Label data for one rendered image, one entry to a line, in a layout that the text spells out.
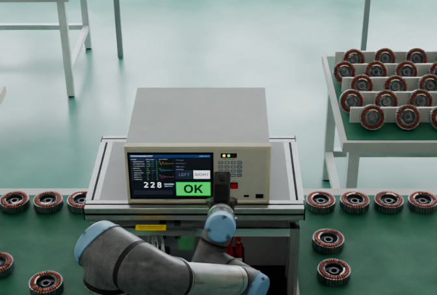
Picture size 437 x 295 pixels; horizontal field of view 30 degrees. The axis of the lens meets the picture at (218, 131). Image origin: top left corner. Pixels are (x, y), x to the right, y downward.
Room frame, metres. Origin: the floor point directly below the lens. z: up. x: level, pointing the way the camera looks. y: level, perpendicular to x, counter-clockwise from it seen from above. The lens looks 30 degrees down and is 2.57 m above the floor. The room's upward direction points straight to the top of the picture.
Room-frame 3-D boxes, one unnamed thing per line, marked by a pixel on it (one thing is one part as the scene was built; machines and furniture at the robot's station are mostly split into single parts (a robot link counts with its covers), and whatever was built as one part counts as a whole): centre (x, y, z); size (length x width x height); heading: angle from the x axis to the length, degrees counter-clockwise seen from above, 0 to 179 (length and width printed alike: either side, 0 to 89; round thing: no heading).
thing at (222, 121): (2.25, 0.06, 1.22); 0.44 x 0.39 x 0.20; 89
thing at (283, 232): (2.03, 0.08, 1.03); 0.62 x 0.01 x 0.03; 89
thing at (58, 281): (2.09, 0.58, 0.77); 0.11 x 0.11 x 0.04
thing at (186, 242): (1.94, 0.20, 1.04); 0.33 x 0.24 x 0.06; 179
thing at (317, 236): (2.31, -0.39, 0.77); 0.11 x 0.11 x 0.04
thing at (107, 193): (2.25, 0.07, 1.09); 0.68 x 0.44 x 0.05; 89
